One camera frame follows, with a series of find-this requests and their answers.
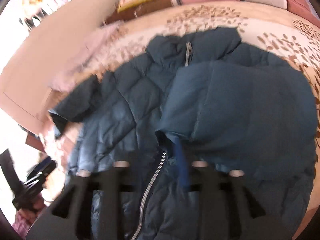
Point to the brown striped blanket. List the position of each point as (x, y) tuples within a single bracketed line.
[(140, 10)]

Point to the terracotta red pillow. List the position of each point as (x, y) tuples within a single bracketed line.
[(304, 9)]

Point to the lilac floral cloth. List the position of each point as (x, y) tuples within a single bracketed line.
[(65, 80)]

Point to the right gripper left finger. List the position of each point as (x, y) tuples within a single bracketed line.
[(68, 217)]

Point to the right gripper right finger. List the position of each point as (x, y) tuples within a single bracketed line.
[(226, 208)]

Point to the dark blue puffer jacket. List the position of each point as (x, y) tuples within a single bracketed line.
[(225, 109)]

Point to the beige bed side board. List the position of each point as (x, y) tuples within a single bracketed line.
[(26, 77)]

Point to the person's left hand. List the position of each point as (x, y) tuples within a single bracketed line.
[(25, 218)]

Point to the beige leaf-pattern bed blanket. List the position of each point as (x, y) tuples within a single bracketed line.
[(275, 30)]

